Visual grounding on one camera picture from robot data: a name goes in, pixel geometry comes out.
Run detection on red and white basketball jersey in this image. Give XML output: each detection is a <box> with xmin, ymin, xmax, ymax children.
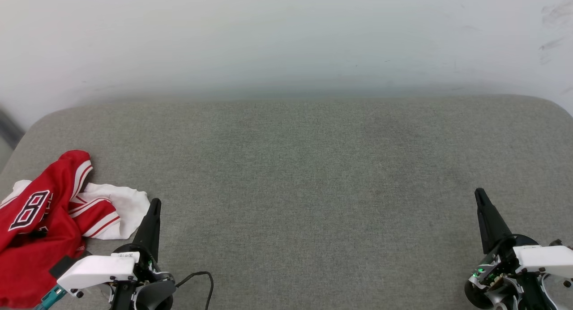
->
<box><xmin>0</xmin><ymin>150</ymin><xmax>151</xmax><ymax>309</ymax></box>

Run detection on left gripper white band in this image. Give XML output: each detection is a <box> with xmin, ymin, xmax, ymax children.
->
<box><xmin>57</xmin><ymin>198</ymin><xmax>176</xmax><ymax>310</ymax></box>

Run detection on thin black cable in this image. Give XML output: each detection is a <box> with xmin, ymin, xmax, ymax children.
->
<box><xmin>175</xmin><ymin>271</ymin><xmax>214</xmax><ymax>310</ymax></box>

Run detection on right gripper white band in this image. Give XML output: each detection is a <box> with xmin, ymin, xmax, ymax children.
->
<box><xmin>464</xmin><ymin>188</ymin><xmax>573</xmax><ymax>310</ymax></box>

